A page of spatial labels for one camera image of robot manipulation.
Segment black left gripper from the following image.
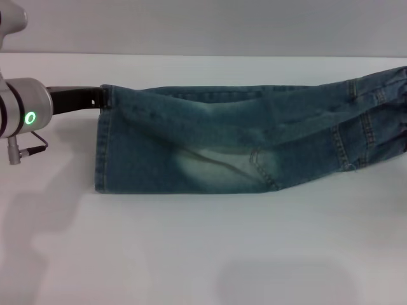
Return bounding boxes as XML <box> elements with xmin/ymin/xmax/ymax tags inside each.
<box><xmin>46</xmin><ymin>85</ymin><xmax>113</xmax><ymax>116</ymax></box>

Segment blue denim shorts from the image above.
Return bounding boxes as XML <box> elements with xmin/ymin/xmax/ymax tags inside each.
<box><xmin>94</xmin><ymin>65</ymin><xmax>407</xmax><ymax>194</ymax></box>

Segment thin left arm cable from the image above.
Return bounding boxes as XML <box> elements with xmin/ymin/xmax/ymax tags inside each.
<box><xmin>7</xmin><ymin>130</ymin><xmax>49</xmax><ymax>166</ymax></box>

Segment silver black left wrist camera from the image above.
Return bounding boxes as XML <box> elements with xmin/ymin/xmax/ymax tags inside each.
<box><xmin>0</xmin><ymin>0</ymin><xmax>29</xmax><ymax>53</ymax></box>

